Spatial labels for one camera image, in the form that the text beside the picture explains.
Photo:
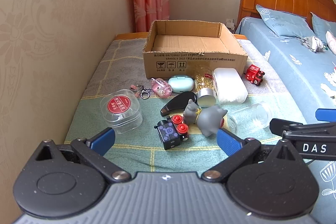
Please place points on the black toy train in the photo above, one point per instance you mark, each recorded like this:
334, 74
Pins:
169, 134

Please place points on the crumpled grey cloth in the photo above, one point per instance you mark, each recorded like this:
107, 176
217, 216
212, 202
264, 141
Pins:
312, 44

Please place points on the clear pink pig toy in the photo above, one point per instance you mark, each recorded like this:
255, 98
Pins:
161, 87

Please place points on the brown cardboard box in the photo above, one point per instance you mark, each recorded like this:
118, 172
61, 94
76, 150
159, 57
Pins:
194, 61

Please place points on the clear jar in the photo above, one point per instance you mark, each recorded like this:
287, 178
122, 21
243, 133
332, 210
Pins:
252, 115

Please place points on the mint green case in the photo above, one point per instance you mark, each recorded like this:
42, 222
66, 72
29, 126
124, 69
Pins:
181, 83

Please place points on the bed with blue sheet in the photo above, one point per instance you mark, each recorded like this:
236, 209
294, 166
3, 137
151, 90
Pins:
294, 69

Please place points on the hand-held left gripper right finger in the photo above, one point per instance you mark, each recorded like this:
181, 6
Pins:
228, 142

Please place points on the red toy train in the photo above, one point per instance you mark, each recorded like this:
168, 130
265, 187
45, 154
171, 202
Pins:
254, 74

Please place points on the grey green checked blanket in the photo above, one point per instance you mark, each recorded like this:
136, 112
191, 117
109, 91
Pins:
123, 66

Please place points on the frosted white plastic box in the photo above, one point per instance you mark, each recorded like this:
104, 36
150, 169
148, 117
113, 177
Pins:
229, 86

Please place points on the clear round box red label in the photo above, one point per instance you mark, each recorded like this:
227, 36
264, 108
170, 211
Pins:
119, 108

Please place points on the capsule jar with silver lid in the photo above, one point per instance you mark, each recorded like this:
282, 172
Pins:
206, 87

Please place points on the grey cat figurine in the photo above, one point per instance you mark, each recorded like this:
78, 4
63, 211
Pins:
207, 119

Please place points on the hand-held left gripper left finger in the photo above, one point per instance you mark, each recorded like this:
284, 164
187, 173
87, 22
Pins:
105, 138

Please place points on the black oval case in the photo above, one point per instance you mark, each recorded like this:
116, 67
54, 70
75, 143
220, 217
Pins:
177, 103

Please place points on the white wall socket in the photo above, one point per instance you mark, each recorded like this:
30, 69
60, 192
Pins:
230, 24

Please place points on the blue flower print pillow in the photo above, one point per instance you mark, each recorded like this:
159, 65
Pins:
321, 24
283, 23

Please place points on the pale pink cloth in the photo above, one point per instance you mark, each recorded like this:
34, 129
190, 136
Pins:
331, 41

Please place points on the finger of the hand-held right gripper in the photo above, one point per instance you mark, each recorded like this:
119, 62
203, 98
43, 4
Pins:
286, 125
326, 114

